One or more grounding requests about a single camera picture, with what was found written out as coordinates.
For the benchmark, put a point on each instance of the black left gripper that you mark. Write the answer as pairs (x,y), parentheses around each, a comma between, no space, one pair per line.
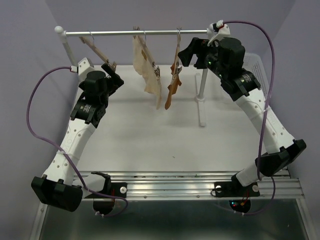
(113,84)

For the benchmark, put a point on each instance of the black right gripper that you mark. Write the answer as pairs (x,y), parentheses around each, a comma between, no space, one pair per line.
(200,47)

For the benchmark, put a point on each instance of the brown underwear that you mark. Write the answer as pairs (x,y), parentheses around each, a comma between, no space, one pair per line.
(172,90)

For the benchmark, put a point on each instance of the wooden hanger for brown underwear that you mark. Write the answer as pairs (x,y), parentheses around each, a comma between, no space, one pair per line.
(175,68)

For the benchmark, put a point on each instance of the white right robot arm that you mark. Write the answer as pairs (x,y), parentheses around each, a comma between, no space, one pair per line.
(281,147)

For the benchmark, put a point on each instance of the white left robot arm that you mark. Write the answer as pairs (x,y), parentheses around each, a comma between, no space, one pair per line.
(61,185)

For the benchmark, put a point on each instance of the wooden hanger with cream underwear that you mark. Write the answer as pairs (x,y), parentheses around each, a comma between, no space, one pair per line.
(147,53)

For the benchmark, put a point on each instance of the cream underwear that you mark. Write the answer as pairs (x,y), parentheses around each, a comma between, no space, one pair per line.
(152,86)

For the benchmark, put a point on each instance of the empty wooden clip hanger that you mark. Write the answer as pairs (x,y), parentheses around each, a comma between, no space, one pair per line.
(91,44)

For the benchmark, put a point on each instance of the white metal clothes rack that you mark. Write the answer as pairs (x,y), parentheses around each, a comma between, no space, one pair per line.
(140,32)

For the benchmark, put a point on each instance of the white plastic basket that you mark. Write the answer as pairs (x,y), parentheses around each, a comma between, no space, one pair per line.
(253,63)

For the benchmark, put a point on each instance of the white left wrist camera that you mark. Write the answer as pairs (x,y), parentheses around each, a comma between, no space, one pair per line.
(84,67)

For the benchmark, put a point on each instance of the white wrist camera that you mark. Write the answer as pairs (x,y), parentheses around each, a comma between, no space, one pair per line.
(84,67)
(217,31)

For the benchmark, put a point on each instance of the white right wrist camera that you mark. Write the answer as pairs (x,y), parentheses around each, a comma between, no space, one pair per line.
(217,31)

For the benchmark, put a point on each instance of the aluminium mounting rail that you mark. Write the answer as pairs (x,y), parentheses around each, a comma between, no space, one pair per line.
(197,185)

